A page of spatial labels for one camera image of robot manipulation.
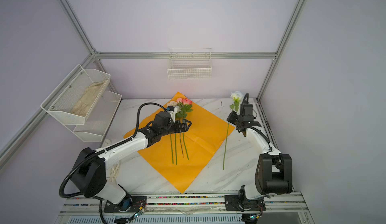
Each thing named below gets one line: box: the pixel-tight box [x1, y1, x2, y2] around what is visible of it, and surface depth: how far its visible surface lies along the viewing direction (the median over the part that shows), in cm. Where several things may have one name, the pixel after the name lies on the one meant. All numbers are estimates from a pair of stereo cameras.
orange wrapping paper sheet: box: [137, 91, 236, 194], surface depth 94 cm
